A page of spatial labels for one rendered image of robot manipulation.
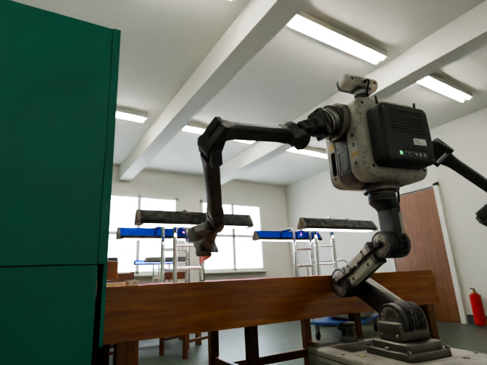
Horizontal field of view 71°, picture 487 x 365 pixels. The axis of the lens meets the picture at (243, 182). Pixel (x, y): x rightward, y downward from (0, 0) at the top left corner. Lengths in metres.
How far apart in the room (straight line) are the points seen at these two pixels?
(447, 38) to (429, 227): 3.22
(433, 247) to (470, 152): 1.55
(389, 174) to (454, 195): 4.76
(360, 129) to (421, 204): 4.99
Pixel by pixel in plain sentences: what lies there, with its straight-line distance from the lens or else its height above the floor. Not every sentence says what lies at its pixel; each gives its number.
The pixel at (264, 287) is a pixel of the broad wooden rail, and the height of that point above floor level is 0.73.
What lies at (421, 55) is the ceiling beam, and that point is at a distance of 4.08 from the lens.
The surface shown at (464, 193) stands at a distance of 6.09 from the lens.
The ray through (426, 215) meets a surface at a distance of 6.29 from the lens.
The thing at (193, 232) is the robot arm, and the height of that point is 0.96.
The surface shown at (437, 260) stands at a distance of 6.22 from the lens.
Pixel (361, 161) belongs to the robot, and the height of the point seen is 1.17.
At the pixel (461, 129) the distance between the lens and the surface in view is 6.27.
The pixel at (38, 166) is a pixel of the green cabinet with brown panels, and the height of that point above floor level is 1.17.
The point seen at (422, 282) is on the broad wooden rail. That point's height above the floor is 0.70.
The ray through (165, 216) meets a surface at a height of 1.08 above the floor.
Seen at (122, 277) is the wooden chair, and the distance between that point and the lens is 4.12.
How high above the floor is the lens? 0.77
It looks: 16 degrees up
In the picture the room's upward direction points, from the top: 3 degrees counter-clockwise
